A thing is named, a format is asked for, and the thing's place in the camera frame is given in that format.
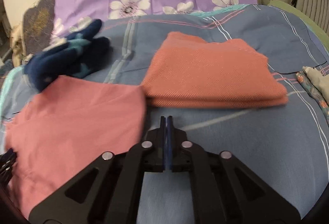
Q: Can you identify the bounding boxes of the green blanket edge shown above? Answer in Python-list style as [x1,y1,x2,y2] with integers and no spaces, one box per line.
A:
[267,0,329,49]

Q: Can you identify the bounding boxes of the folded white floral cloth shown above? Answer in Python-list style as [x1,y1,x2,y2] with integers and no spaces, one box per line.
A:
[295,67,329,122]

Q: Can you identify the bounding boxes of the beige clothes pile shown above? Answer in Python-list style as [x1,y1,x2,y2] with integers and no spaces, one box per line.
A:
[9,22,26,67]

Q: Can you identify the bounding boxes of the navy star fleece garment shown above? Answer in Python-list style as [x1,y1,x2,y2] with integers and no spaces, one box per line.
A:
[24,19,113,92]

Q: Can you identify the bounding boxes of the blue striped bed sheet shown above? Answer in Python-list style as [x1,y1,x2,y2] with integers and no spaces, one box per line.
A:
[1,5,328,223]

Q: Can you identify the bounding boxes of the pink long-sleeve shirt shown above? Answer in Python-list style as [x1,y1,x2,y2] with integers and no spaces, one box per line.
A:
[5,76,146,217]

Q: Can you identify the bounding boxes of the folded salmon cloth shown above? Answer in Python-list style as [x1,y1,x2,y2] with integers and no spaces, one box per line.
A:
[141,32,288,108]

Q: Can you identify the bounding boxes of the dark gold-tree pillow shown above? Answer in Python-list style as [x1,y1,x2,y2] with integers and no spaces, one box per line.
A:
[22,0,55,55]

